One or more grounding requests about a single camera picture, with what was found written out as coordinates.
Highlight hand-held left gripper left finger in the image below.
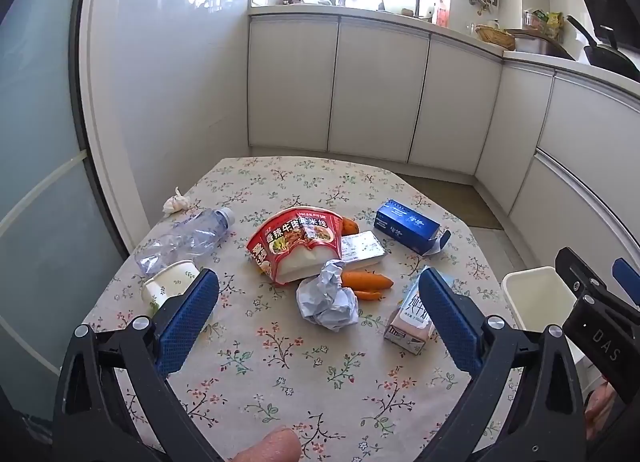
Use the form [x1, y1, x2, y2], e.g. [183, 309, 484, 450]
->
[52, 268, 223, 462]

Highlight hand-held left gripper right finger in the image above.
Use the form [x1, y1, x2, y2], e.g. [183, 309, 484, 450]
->
[415, 266, 588, 462]

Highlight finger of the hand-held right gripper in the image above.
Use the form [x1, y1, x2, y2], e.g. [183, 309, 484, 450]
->
[554, 246, 608, 299]
[612, 258, 640, 307]

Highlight small milk carton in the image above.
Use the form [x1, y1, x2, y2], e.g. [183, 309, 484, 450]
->
[383, 274, 453, 355]

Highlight white paper cup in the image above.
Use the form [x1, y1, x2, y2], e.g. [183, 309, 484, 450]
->
[141, 260, 201, 315]

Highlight white plastic bin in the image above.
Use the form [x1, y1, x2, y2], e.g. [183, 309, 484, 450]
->
[501, 267, 608, 390]

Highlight clear plastic bottle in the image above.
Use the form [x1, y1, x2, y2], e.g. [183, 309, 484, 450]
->
[134, 207, 236, 277]

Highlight blue cardboard box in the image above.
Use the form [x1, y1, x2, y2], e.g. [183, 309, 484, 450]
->
[375, 199, 451, 257]

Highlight white packet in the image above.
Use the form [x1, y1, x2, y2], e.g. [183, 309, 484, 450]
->
[341, 230, 386, 265]

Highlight white garlic bulb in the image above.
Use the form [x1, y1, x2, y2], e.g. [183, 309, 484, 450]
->
[162, 187, 191, 216]

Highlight white paper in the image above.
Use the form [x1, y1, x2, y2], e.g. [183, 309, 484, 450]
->
[296, 259, 359, 332]

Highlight red instant noodle bowl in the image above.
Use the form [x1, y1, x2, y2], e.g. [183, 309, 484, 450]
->
[246, 206, 345, 285]

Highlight person's right hand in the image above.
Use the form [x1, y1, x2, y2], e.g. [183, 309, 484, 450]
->
[584, 382, 618, 438]

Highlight person's left hand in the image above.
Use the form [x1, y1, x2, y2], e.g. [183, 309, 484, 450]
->
[234, 427, 302, 462]

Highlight woven brown floor mat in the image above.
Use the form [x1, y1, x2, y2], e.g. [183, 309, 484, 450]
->
[400, 174, 503, 230]

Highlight frosted glass sliding door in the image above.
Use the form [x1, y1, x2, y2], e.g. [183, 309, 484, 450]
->
[0, 0, 146, 423]

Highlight black wok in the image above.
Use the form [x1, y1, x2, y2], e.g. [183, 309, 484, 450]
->
[567, 16, 640, 80]

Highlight steel bowl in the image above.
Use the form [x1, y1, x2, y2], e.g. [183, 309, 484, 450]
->
[514, 32, 556, 55]

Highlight white kitchen cabinets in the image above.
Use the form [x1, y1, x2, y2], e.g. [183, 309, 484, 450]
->
[248, 4, 640, 288]

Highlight wicker basket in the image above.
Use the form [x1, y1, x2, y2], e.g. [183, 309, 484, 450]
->
[475, 24, 516, 50]

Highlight green and yellow food packets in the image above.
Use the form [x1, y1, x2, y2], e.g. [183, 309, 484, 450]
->
[525, 9, 565, 40]

